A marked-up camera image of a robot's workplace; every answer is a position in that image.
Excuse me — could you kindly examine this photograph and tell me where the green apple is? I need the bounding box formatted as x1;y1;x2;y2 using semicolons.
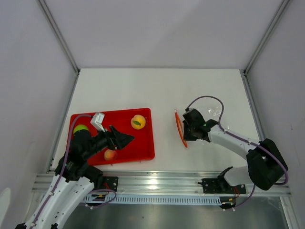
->
72;125;89;135

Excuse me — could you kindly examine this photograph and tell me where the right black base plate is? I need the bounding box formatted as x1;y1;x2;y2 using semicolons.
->
198;178;246;194

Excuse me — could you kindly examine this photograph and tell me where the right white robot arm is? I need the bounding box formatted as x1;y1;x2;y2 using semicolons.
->
183;108;288;193

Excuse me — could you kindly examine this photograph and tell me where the right aluminium frame post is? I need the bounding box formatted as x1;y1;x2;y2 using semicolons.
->
243;0;293;74

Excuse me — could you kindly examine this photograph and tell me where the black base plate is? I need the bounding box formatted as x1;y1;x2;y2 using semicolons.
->
198;178;246;194
100;177;119;191

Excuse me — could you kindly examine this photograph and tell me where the red plastic tray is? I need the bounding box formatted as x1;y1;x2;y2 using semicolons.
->
68;108;155;166

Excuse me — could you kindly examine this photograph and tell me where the small orange peach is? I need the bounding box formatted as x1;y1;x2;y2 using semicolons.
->
104;149;118;161

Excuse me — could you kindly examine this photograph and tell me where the orange peach with leaf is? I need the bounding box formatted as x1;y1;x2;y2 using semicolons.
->
131;114;146;130

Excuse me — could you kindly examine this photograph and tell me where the left aluminium frame post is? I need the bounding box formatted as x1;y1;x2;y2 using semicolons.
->
37;0;80;74

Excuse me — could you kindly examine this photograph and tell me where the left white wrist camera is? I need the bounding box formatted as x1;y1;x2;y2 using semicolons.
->
90;113;106;132

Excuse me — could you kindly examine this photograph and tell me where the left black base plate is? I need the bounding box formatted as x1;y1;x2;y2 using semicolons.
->
100;177;119;191

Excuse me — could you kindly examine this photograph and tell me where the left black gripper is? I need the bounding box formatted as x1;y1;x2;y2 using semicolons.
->
83;125;134;159

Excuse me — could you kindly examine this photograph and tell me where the white slotted cable duct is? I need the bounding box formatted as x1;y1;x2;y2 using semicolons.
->
81;194;224;206

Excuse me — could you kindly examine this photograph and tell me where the clear zip bag orange zipper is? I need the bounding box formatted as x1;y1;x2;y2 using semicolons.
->
174;110;230;149

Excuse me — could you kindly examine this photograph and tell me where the aluminium front rail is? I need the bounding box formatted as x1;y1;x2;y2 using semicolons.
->
31;171;292;197

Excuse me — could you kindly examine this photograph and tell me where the aluminium frame post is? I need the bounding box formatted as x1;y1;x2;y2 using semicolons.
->
243;0;293;74
37;0;80;74

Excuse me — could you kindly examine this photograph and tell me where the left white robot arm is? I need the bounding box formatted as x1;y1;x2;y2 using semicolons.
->
16;125;134;229

